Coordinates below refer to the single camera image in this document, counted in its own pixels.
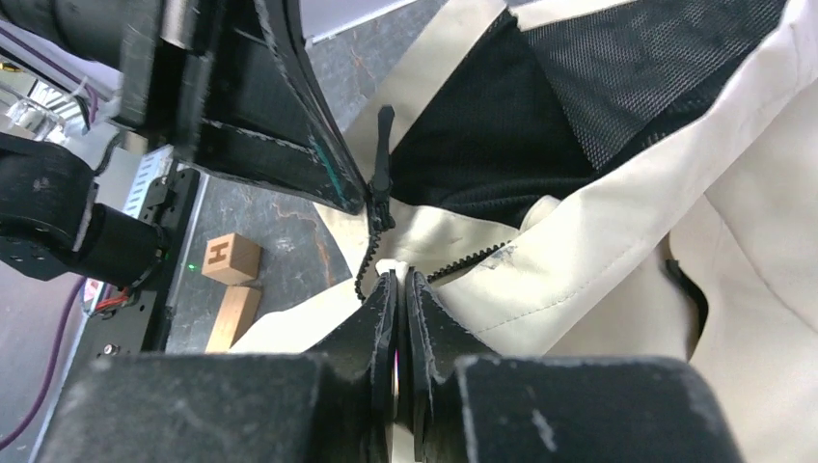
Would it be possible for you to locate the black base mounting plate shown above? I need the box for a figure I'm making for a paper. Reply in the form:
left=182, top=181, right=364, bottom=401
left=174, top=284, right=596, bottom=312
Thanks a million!
left=75, top=169, right=201, bottom=361

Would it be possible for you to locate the cream zip-up jacket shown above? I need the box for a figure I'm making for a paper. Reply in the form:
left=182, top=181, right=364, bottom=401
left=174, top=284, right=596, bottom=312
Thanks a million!
left=230, top=0, right=818, bottom=463

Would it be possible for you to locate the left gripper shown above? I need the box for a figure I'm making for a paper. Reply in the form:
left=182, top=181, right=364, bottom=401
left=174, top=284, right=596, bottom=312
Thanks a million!
left=118, top=1, right=367, bottom=214

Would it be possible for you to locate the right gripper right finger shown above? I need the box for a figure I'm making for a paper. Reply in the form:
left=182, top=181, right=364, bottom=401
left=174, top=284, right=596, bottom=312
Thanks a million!
left=405, top=270, right=742, bottom=462

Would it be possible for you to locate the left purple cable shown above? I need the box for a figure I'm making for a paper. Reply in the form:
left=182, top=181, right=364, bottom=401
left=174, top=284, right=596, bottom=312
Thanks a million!
left=0, top=25, right=103, bottom=451

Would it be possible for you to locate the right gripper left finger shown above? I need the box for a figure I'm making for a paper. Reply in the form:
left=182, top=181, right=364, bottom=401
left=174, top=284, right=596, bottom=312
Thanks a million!
left=38, top=273, right=397, bottom=462

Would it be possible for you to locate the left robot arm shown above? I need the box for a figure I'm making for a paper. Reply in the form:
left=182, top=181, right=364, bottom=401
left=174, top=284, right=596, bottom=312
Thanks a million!
left=1, top=1, right=367, bottom=287

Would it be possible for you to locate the white slotted cable duct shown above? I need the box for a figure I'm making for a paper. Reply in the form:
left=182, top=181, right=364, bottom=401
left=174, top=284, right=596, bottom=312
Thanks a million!
left=123, top=145, right=173, bottom=218

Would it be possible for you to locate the wooden letter cube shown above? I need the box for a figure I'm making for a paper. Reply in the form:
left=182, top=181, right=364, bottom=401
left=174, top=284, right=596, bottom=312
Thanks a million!
left=201, top=232, right=262, bottom=286

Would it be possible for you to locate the wooden rectangular block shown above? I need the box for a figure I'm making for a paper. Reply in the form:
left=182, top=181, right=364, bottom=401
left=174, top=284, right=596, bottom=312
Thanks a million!
left=204, top=286, right=261, bottom=354

